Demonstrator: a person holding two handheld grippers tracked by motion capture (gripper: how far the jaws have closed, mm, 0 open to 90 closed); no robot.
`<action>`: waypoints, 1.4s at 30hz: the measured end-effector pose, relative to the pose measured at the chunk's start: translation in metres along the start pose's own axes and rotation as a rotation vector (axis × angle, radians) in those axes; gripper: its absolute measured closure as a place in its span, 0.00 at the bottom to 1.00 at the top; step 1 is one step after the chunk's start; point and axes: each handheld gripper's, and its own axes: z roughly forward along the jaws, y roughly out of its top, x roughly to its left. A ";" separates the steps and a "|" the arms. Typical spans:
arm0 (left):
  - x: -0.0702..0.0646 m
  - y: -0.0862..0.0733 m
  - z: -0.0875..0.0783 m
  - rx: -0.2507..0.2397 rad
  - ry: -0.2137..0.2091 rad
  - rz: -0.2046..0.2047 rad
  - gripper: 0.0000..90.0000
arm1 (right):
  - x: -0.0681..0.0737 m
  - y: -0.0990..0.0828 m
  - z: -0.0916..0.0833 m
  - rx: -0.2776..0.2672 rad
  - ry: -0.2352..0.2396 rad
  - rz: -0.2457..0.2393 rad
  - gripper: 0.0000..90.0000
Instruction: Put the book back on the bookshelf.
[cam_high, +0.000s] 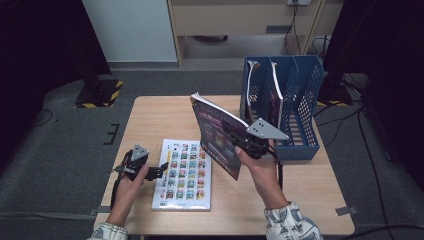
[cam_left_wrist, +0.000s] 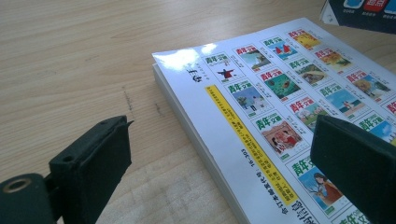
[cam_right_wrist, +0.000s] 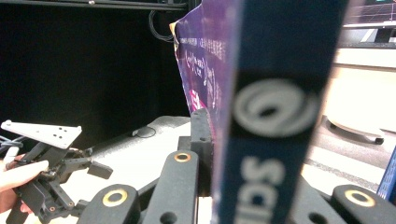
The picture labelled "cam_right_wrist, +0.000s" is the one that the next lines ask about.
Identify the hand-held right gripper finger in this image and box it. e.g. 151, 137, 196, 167
190, 107, 217, 198

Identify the purple cover magazine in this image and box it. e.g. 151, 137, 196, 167
169, 0, 349, 224

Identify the blue file rack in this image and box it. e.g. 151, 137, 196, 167
375, 146, 396, 202

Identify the black curtain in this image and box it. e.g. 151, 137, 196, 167
0, 3, 191, 151

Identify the round chair base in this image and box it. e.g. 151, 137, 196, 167
325, 114, 386, 146

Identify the light wooden desk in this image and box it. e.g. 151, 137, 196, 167
323, 18, 396, 134

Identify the thin grey cable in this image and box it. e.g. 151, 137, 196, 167
0, 133, 26, 149

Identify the black cable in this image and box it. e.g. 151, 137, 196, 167
132, 125, 158, 139
148, 8, 176, 43

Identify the black metal frame bar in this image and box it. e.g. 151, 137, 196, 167
0, 0, 189, 12

